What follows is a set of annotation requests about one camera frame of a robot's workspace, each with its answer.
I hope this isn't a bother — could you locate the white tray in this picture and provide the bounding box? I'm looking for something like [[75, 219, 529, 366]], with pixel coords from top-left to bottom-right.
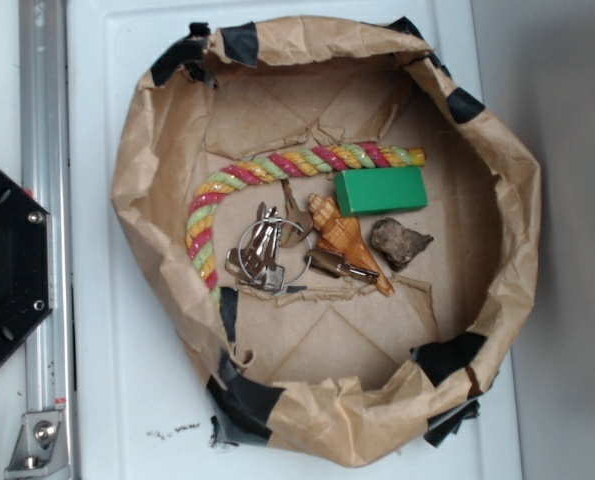
[[66, 1, 522, 479]]

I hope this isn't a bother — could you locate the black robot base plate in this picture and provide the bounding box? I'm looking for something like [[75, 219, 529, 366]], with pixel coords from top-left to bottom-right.
[[0, 170, 52, 367]]

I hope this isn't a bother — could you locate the silver key bunch on ring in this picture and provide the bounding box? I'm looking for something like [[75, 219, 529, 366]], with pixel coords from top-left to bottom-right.
[[225, 179, 314, 294]]

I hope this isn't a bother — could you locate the grey brown rock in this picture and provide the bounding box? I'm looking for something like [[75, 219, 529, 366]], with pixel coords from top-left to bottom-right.
[[370, 217, 434, 272]]

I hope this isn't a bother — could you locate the green rectangular block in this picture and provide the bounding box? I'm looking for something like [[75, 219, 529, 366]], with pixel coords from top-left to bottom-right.
[[334, 166, 428, 217]]

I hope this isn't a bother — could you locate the brown paper bag bowl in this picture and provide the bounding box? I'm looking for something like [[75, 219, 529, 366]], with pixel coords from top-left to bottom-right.
[[111, 16, 541, 467]]

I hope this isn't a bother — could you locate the multicolour twisted rope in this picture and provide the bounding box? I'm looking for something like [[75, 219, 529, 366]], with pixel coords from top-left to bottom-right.
[[184, 141, 427, 306]]

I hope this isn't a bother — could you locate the single key with brown head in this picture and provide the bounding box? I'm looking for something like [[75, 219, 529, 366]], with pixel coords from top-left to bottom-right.
[[306, 248, 379, 284]]

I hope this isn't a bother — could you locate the aluminium extrusion rail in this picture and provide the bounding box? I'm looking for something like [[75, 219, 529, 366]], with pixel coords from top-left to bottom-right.
[[19, 1, 80, 479]]

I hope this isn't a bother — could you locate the metal corner bracket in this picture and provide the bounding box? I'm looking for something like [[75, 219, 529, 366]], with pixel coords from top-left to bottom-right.
[[4, 410, 71, 479]]

